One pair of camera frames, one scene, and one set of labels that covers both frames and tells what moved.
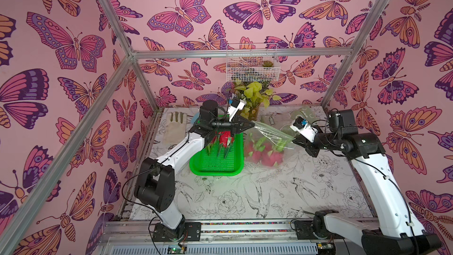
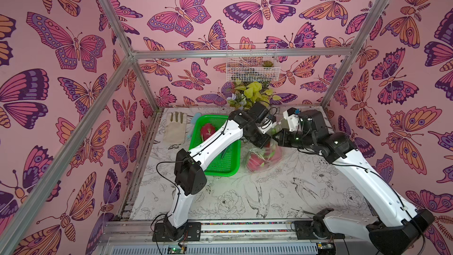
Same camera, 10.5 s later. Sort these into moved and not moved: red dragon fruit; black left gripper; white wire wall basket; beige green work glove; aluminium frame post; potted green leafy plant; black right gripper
Moved: red dragon fruit; black left gripper; black right gripper
Not moved: aluminium frame post; beige green work glove; white wire wall basket; potted green leafy plant
